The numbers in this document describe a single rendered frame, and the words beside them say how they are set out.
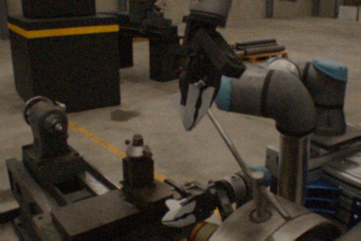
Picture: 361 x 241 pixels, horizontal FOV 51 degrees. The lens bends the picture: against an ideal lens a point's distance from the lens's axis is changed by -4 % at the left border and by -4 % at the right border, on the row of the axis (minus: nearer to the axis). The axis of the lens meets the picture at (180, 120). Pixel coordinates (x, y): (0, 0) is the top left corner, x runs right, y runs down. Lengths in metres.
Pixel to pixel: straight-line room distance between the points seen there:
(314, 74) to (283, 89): 0.42
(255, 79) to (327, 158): 0.53
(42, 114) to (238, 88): 0.95
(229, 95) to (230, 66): 0.29
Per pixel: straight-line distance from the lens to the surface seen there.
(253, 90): 0.90
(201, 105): 0.73
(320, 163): 1.32
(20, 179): 1.73
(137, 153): 1.19
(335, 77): 1.28
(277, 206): 0.61
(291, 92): 0.89
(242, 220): 0.70
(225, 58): 0.64
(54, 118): 1.65
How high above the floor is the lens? 1.61
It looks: 19 degrees down
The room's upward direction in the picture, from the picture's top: straight up
